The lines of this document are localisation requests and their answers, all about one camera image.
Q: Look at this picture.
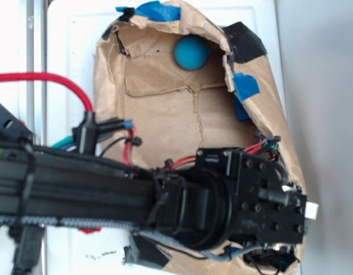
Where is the blue rectangular block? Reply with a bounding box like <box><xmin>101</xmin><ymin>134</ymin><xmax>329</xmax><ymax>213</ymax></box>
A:
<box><xmin>234</xmin><ymin>97</ymin><xmax>250</xmax><ymax>121</ymax></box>

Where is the blue ball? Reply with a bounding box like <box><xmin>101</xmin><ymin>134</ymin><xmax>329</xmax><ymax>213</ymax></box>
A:
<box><xmin>174</xmin><ymin>36</ymin><xmax>210</xmax><ymax>70</ymax></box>

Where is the white plastic tray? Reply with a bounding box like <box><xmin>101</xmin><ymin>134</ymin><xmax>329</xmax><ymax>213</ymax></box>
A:
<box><xmin>45</xmin><ymin>0</ymin><xmax>303</xmax><ymax>275</ymax></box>

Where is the red braided cable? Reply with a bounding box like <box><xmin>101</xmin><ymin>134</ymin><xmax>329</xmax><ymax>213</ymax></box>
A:
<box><xmin>0</xmin><ymin>72</ymin><xmax>94</xmax><ymax>112</ymax></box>

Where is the aluminium frame rail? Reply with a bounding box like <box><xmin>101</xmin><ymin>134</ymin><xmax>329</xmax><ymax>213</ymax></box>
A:
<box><xmin>10</xmin><ymin>0</ymin><xmax>48</xmax><ymax>275</ymax></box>

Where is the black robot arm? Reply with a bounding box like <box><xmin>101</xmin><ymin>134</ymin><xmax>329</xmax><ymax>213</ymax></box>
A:
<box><xmin>0</xmin><ymin>112</ymin><xmax>309</xmax><ymax>274</ymax></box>

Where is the brown paper bag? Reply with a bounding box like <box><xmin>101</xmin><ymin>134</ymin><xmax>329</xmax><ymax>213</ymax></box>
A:
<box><xmin>93</xmin><ymin>1</ymin><xmax>307</xmax><ymax>274</ymax></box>

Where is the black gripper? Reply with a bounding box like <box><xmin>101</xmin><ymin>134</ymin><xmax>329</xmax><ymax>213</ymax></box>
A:
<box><xmin>154</xmin><ymin>148</ymin><xmax>307</xmax><ymax>249</ymax></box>

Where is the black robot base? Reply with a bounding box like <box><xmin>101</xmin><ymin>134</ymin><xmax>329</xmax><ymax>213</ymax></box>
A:
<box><xmin>0</xmin><ymin>103</ymin><xmax>34</xmax><ymax>143</ymax></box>

